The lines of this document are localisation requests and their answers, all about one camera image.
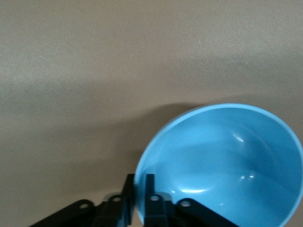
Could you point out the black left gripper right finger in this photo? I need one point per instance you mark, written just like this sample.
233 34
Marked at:
156 212

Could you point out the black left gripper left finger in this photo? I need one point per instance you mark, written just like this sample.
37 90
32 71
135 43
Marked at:
106 215

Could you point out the blue plastic bowl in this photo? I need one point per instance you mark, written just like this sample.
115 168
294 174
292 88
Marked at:
225 165

